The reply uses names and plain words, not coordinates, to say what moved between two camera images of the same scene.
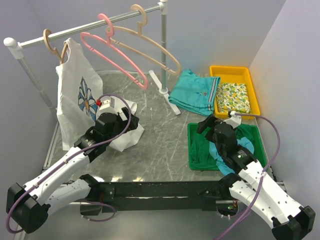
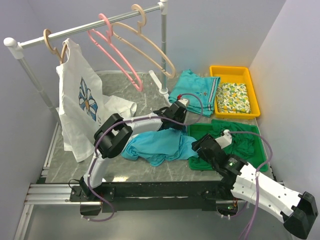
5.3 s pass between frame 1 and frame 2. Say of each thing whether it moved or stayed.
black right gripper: moved
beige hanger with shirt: stayed
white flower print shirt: stayed
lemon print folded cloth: stayed
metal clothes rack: stayed
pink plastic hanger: moved
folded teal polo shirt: stayed
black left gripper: moved
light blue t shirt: moved
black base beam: stayed
